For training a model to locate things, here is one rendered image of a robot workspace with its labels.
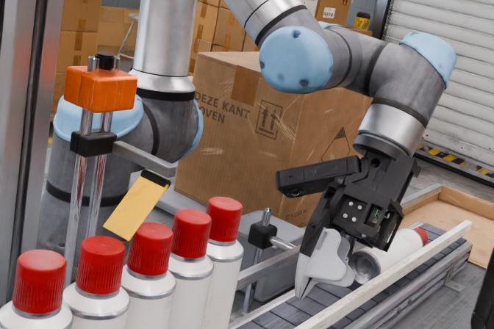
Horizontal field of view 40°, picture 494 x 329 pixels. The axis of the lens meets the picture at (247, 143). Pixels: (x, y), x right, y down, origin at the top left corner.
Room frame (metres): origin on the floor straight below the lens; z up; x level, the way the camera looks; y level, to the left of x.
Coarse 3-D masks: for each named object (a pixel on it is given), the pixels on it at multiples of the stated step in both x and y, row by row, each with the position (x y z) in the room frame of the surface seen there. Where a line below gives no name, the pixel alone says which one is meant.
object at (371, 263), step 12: (408, 228) 1.03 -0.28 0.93; (420, 228) 1.07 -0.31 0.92; (396, 240) 0.97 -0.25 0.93; (408, 240) 0.99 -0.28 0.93; (420, 240) 1.02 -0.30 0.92; (360, 252) 0.91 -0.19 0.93; (372, 252) 0.91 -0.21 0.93; (384, 252) 0.92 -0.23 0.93; (396, 252) 0.95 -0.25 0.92; (408, 252) 0.97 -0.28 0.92; (348, 264) 0.92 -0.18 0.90; (360, 264) 0.91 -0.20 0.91; (372, 264) 0.90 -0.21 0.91; (384, 264) 0.91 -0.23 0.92; (360, 276) 0.91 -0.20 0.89; (372, 276) 0.90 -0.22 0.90
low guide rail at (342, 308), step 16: (464, 224) 1.16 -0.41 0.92; (448, 240) 1.08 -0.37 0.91; (416, 256) 0.96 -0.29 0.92; (384, 272) 0.88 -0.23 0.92; (400, 272) 0.91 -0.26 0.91; (368, 288) 0.82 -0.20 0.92; (384, 288) 0.87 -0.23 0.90; (336, 304) 0.76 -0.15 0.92; (352, 304) 0.78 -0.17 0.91; (320, 320) 0.71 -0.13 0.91; (336, 320) 0.75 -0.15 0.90
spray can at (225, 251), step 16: (208, 208) 0.58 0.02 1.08; (224, 208) 0.58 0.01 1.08; (240, 208) 0.59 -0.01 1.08; (224, 224) 0.58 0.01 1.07; (208, 240) 0.58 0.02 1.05; (224, 240) 0.58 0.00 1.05; (208, 256) 0.57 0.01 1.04; (224, 256) 0.57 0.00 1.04; (240, 256) 0.58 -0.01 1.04; (224, 272) 0.57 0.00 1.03; (224, 288) 0.57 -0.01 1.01; (208, 304) 0.57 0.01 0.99; (224, 304) 0.57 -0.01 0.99; (208, 320) 0.57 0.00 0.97; (224, 320) 0.58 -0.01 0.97
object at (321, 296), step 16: (432, 240) 1.14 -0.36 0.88; (464, 240) 1.17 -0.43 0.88; (432, 256) 1.06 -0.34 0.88; (416, 272) 0.98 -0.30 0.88; (320, 288) 0.87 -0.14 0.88; (336, 288) 0.88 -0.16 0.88; (352, 288) 0.89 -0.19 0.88; (400, 288) 0.94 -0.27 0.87; (288, 304) 0.80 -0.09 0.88; (304, 304) 0.81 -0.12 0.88; (320, 304) 0.82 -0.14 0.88; (368, 304) 0.85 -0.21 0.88; (256, 320) 0.75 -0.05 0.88; (272, 320) 0.75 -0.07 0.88; (288, 320) 0.76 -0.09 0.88; (304, 320) 0.77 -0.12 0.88; (352, 320) 0.80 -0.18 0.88
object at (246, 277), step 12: (420, 192) 1.14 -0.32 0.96; (432, 192) 1.18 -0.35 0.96; (408, 204) 1.08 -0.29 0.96; (288, 252) 0.78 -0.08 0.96; (264, 264) 0.73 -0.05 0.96; (276, 264) 0.75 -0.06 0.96; (288, 264) 0.77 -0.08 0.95; (240, 276) 0.69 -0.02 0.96; (252, 276) 0.71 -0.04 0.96; (264, 276) 0.73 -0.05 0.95; (240, 288) 0.69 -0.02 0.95
